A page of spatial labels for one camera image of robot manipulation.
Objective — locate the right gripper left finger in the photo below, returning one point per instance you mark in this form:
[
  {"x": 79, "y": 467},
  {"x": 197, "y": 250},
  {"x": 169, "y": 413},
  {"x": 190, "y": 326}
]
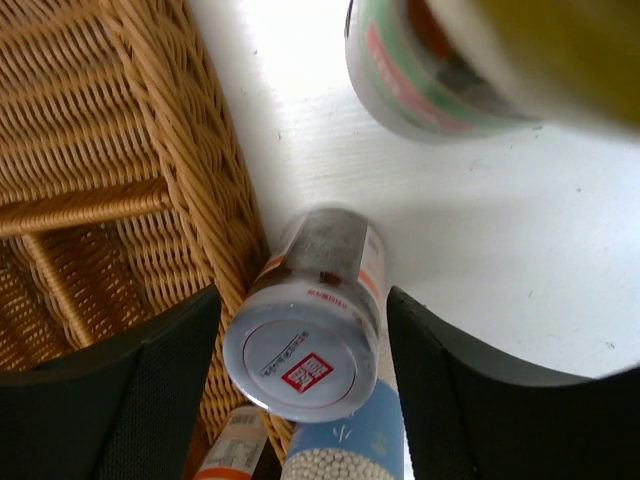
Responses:
[{"x": 122, "y": 408}]

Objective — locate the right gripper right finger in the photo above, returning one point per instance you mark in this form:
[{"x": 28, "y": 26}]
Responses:
[{"x": 472, "y": 411}]

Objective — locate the brown jar white lid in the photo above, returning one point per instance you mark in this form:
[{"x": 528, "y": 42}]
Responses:
[
  {"x": 237, "y": 451},
  {"x": 304, "y": 345}
]

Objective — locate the woven wicker divided basket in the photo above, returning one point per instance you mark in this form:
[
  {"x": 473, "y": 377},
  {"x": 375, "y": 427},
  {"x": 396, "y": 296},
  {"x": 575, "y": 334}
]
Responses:
[{"x": 123, "y": 186}]

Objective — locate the red label sauce bottle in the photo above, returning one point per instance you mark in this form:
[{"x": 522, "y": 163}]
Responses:
[{"x": 481, "y": 68}]

